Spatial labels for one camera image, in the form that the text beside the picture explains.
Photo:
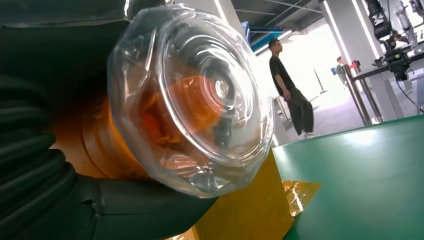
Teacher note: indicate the orange detergent bottle clear cap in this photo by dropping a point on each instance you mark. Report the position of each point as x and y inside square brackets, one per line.
[185, 99]

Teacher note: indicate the yellow taped cardboard box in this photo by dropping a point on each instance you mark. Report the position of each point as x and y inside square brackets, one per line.
[248, 212]

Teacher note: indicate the black robot equipment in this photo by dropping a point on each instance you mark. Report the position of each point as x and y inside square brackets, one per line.
[394, 49]

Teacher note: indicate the person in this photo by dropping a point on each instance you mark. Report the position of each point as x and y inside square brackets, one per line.
[340, 71]
[291, 96]

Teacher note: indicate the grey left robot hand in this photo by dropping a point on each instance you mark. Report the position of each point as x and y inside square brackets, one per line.
[56, 39]

